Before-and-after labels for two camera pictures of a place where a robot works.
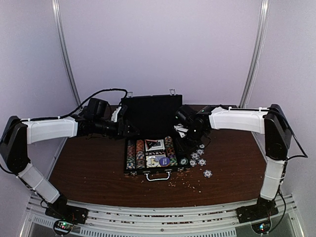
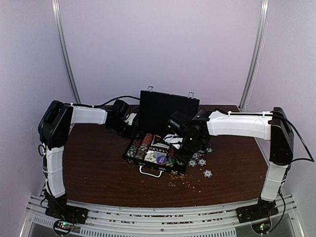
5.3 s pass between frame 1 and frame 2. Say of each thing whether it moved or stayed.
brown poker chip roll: moved
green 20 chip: stayed
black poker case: moved
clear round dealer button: moved
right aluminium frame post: stayed
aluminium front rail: stayed
